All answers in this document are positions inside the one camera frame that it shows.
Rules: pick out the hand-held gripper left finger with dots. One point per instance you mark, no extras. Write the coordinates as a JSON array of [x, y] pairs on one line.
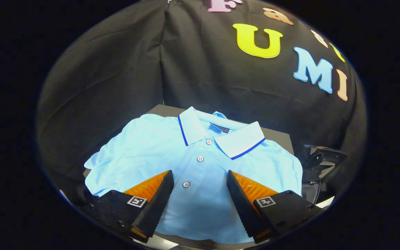
[[156, 205]]

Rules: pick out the black backdrop cloth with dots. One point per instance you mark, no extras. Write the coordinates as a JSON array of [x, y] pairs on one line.
[[203, 69]]

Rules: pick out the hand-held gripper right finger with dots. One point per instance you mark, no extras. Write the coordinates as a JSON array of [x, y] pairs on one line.
[[243, 205]]

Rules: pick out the light blue polo shirt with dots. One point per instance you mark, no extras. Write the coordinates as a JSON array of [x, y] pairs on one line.
[[158, 149]]

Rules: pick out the dark cabinet with grey door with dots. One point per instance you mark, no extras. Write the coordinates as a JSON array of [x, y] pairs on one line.
[[278, 139]]

